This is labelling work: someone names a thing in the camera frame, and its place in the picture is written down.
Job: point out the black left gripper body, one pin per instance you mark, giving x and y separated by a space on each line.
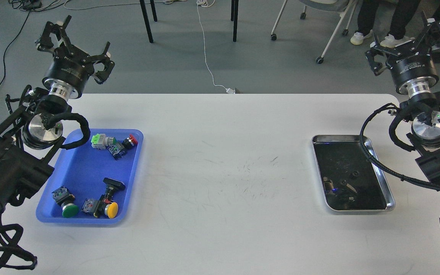
66 78

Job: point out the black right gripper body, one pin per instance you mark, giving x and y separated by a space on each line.
414 74

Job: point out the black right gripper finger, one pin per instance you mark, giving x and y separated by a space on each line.
377 56
429 38

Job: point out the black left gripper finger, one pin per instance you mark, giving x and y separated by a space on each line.
100 76
55 40

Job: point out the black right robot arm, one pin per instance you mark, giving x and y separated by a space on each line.
416 123

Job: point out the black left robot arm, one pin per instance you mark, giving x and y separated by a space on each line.
40 123

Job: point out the blue plastic tray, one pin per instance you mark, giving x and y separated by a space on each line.
82 170

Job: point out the metal tray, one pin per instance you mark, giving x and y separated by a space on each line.
351 184

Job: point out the light green switch block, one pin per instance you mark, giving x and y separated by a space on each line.
102 141

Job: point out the red push button switch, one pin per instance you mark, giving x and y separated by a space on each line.
118 149

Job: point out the black selector switch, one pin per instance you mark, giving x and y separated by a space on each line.
111 186

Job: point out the green push button switch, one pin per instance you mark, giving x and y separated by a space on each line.
65 199

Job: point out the yellow push button switch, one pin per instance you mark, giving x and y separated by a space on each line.
98 208

